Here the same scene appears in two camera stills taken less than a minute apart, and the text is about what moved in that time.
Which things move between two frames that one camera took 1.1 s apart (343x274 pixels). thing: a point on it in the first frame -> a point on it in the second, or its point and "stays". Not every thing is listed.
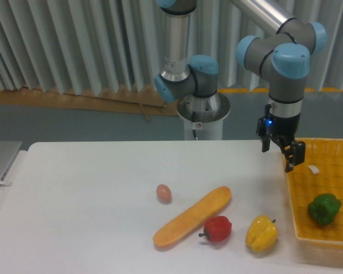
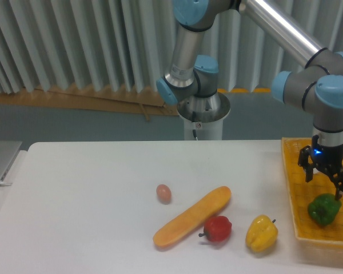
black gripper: [284, 129] -> [328, 160]
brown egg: [163, 193] stays
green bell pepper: [323, 208] stays
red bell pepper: [217, 229] stays
